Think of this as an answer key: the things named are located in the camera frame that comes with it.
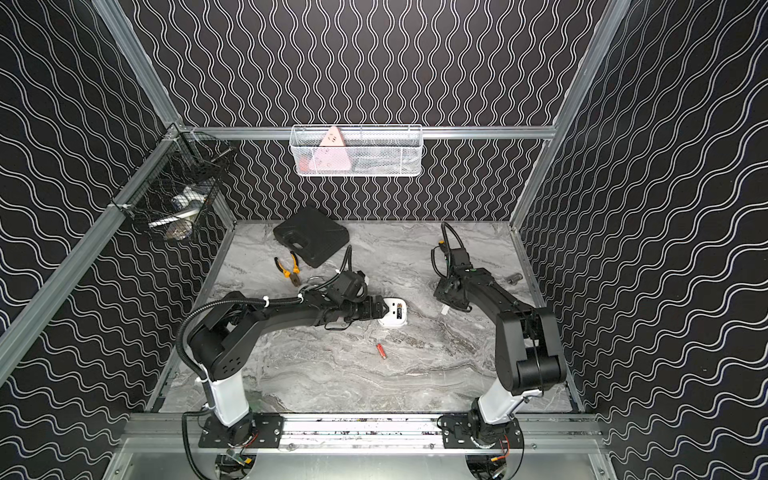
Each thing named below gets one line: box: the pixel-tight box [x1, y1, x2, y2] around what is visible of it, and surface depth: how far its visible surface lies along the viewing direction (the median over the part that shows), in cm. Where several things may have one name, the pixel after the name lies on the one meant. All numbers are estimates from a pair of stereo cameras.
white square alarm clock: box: [378, 297, 407, 327], surface depth 94 cm
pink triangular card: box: [308, 126, 351, 171], surface depth 92 cm
